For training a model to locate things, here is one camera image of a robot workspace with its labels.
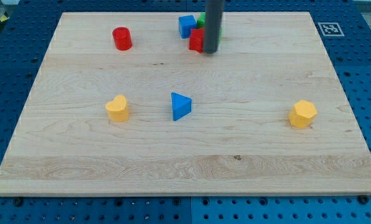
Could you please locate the blue triangle block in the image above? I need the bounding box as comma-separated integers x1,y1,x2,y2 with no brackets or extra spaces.
171,92,192,121

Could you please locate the light wooden board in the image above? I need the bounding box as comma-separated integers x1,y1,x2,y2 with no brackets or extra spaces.
0,12,371,197

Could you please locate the yellow heart block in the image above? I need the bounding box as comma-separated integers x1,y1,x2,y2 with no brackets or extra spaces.
105,95,130,122

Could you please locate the red angular block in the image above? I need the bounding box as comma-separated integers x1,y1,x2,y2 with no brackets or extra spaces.
189,28,205,53

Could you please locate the blue cube block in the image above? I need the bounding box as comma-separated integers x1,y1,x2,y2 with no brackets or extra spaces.
179,15,197,39

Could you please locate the green block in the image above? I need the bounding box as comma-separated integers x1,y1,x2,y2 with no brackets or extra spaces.
196,12,205,29

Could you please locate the red cylinder block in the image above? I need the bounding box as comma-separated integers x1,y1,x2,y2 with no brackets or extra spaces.
112,27,133,50

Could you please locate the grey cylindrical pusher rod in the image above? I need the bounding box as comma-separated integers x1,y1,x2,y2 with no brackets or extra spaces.
203,0,225,54

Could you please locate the yellow hexagon block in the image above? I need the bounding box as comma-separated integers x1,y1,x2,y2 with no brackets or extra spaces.
288,100,317,129

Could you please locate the white fiducial marker tag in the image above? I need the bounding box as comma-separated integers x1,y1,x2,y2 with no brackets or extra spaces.
318,22,344,37

